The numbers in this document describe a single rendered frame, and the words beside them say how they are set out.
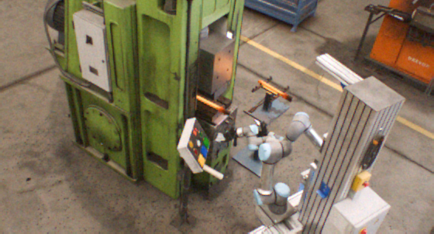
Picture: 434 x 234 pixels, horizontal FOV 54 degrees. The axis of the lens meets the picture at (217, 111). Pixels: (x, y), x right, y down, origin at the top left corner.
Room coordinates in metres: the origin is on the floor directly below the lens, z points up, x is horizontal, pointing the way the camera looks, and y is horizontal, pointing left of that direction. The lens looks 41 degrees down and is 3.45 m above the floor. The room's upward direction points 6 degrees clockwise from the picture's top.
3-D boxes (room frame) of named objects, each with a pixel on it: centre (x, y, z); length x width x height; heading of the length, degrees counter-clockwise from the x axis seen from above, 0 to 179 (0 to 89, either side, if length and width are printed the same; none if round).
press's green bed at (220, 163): (3.05, 0.15, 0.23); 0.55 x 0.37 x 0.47; 59
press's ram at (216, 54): (3.04, 0.15, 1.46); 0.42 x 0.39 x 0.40; 59
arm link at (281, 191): (2.03, -0.53, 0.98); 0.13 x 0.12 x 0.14; 108
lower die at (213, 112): (3.00, 0.17, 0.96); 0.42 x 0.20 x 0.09; 59
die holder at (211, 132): (3.05, 0.15, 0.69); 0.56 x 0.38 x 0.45; 59
